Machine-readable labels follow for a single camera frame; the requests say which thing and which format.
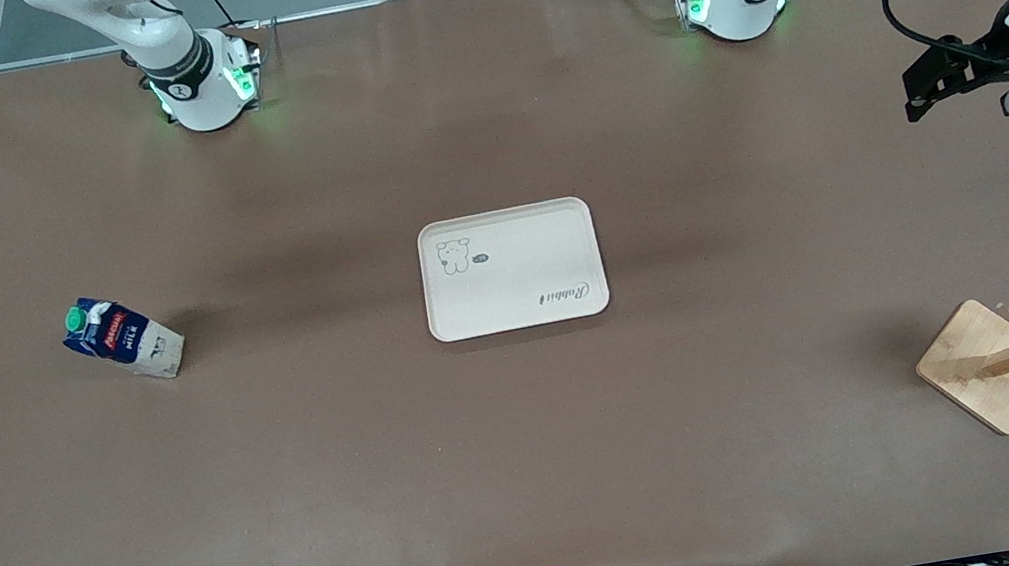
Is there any beige plastic tray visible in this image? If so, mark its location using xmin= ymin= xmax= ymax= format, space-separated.
xmin=412 ymin=193 xmax=615 ymax=346

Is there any brown table mat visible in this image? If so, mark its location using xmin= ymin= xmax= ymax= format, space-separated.
xmin=0 ymin=0 xmax=1009 ymax=566

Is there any blue milk carton green cap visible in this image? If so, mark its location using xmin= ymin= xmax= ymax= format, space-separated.
xmin=57 ymin=283 xmax=192 ymax=395

